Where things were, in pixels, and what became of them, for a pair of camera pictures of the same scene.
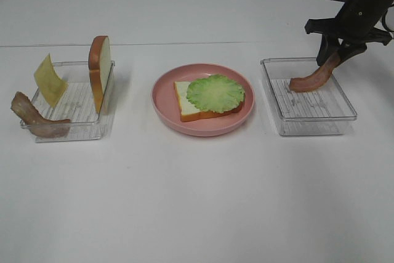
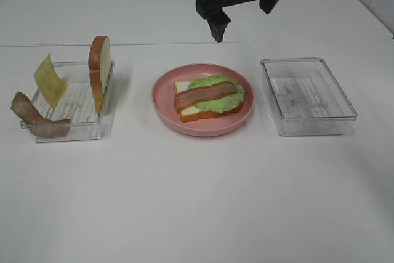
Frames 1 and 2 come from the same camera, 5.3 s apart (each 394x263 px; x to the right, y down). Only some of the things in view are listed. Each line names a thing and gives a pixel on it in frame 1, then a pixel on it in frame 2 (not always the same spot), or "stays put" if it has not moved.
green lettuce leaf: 215,93 stays put
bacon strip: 316,79 → 186,97
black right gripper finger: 329,46 → 218,22
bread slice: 188,112 stays put
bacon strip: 41,126 stays put
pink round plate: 166,109 stays put
